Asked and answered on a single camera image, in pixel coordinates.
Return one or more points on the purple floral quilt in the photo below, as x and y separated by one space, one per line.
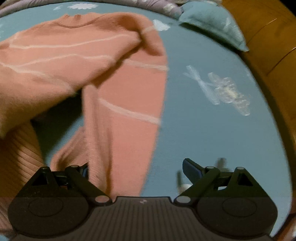
161 7

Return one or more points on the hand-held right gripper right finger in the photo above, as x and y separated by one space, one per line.
192 170

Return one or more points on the teal pillow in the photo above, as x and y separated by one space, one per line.
212 23

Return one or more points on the wooden bed headboard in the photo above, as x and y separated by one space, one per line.
272 46

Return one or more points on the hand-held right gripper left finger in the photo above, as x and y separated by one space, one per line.
84 172

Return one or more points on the bed with teal printed sheet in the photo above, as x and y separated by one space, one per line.
208 134

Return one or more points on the orange striped sweater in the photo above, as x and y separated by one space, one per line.
69 58

